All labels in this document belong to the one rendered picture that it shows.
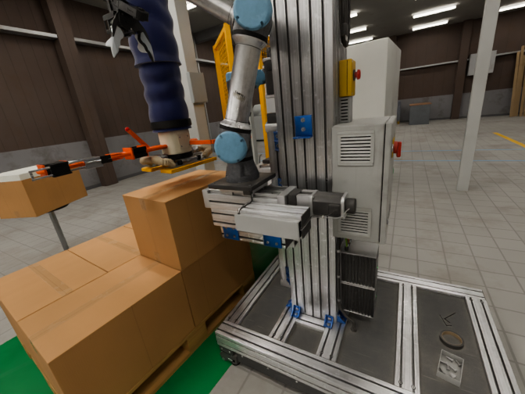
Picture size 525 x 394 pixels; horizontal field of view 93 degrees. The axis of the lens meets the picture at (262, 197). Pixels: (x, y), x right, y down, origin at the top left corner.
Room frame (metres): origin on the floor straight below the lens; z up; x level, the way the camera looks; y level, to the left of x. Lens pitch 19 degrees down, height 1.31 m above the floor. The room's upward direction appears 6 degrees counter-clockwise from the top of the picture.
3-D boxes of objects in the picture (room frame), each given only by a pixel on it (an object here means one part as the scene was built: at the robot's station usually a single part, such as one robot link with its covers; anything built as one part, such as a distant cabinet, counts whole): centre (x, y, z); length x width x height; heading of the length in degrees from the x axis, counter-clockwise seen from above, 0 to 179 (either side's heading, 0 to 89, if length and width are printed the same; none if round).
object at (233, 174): (1.09, 0.08, 1.09); 0.15 x 0.15 x 0.10
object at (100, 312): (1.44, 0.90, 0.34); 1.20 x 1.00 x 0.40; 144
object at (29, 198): (2.49, 2.22, 0.82); 0.60 x 0.40 x 0.40; 171
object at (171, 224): (1.52, 0.47, 0.74); 0.60 x 0.40 x 0.40; 145
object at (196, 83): (2.95, 0.57, 1.62); 0.20 x 0.05 x 0.30; 144
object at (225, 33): (3.04, 0.26, 1.05); 0.87 x 0.10 x 2.10; 16
